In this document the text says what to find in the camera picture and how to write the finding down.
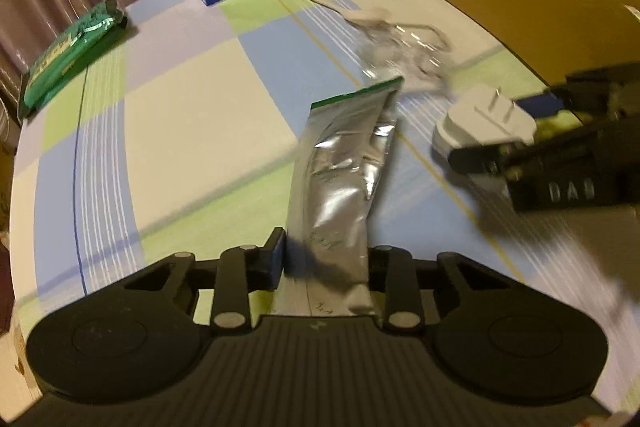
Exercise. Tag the silver foil bag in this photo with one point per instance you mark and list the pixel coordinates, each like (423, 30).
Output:
(340, 177)

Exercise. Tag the white power adapter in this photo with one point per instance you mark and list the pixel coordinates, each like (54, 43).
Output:
(480, 122)

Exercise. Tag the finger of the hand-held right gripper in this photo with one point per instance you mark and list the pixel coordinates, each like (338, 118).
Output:
(480, 157)
(540, 104)

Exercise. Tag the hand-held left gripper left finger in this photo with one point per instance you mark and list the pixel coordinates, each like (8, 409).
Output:
(275, 253)

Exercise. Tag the green snack packet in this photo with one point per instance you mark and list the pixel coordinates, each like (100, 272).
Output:
(70, 57)

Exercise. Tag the checked cloth desktop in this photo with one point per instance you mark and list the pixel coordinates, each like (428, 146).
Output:
(190, 147)

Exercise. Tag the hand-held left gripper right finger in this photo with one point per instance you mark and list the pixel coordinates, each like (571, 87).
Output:
(400, 274)

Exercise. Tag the clear plastic wrapper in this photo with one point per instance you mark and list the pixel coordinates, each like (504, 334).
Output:
(405, 52)

